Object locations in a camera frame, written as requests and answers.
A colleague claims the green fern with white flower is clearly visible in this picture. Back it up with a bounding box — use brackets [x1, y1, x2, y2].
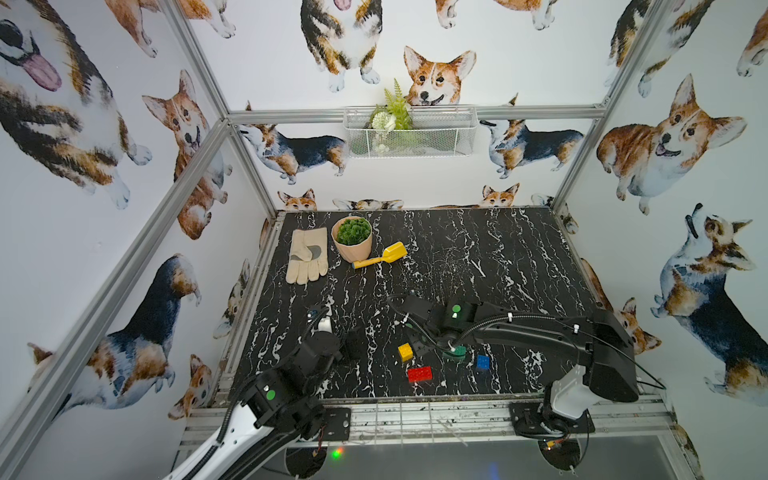
[367, 80, 413, 155]

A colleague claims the aluminium front rail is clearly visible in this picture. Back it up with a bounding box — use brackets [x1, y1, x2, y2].
[178, 401, 676, 451]

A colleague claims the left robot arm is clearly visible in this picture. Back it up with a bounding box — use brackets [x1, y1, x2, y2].
[167, 329, 365, 479]

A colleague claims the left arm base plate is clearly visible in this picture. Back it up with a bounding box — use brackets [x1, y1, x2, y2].
[301, 407, 352, 444]

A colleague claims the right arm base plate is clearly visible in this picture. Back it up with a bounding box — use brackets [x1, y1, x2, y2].
[509, 402, 595, 441]

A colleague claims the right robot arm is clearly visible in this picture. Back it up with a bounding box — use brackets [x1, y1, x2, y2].
[387, 294, 640, 420]

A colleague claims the dark blue small lego brick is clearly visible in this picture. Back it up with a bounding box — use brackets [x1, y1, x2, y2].
[476, 355, 490, 371]

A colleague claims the yellow toy shovel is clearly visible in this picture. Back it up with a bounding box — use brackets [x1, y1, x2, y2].
[353, 242, 407, 269]

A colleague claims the white wire basket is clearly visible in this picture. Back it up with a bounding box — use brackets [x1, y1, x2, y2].
[343, 107, 479, 158]

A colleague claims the green long lego brick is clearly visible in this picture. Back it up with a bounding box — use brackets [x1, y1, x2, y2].
[442, 345, 467, 362]

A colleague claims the yellow small lego brick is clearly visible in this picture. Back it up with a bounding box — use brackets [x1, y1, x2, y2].
[398, 343, 414, 363]

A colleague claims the beige work glove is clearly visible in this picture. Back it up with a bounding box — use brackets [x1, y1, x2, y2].
[285, 227, 328, 285]

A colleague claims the pink pot with green plant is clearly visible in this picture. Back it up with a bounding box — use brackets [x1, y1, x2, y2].
[331, 216, 373, 263]

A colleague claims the red long lego brick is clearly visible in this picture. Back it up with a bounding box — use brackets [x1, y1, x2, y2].
[406, 366, 433, 383]

